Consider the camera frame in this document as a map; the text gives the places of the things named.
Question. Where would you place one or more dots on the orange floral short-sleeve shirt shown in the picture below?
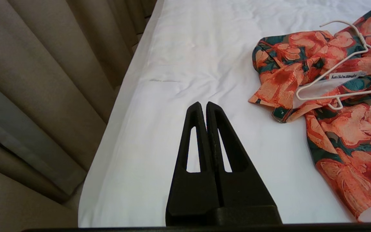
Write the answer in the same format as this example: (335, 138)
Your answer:
(343, 106)

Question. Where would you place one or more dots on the white sheeted bed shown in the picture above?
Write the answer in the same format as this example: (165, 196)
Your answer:
(221, 64)

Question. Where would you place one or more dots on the beige curtain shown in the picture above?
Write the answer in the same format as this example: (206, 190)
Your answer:
(43, 96)

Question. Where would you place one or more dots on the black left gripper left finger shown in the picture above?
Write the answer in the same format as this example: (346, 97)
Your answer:
(192, 193)

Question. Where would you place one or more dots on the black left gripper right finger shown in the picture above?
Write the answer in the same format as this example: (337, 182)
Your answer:
(243, 190)

